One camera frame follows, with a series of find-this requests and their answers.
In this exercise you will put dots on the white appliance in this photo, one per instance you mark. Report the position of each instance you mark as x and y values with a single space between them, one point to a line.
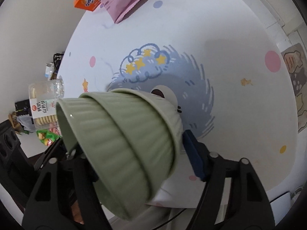
283 197

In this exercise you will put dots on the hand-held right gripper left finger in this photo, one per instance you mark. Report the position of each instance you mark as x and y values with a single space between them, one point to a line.
82 177

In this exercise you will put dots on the small pink snack packet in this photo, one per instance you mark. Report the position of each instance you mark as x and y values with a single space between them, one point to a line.
54 130

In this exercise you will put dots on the green potato chips bag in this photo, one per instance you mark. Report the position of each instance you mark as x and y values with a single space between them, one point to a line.
45 137

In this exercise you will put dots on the cat print floor mat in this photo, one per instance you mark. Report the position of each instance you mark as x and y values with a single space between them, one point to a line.
297 76

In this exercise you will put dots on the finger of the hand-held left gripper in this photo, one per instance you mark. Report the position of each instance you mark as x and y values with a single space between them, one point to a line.
49 152
72 154

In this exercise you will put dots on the clear drinking glass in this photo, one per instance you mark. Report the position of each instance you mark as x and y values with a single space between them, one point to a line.
58 87

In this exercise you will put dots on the green ribbed ceramic bowl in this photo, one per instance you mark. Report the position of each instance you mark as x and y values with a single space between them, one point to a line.
163 115
124 153

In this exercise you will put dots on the pink snack bag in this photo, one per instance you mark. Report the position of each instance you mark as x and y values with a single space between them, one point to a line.
127 0

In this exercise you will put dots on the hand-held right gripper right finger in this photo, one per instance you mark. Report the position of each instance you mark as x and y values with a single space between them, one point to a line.
193 155

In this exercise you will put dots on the clear round cookie package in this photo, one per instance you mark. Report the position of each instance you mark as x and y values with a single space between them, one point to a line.
44 115

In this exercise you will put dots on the clear plastic bottle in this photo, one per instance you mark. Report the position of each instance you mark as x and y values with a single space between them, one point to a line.
49 70

